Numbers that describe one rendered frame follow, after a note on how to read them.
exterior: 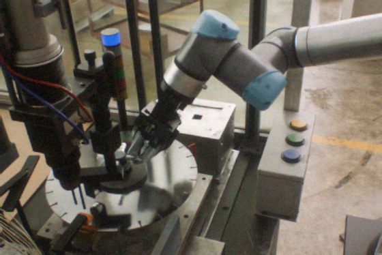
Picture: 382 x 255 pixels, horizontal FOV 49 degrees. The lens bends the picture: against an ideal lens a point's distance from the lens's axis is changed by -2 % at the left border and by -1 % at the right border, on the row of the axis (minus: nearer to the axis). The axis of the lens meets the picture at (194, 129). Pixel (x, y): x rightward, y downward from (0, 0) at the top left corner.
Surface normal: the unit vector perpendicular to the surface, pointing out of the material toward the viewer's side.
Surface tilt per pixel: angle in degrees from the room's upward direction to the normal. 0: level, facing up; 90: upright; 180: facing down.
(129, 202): 0
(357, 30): 49
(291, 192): 90
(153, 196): 0
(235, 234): 0
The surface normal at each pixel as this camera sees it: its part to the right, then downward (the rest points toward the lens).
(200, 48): -0.39, 0.29
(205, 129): -0.04, -0.82
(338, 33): -0.61, -0.25
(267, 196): -0.32, 0.55
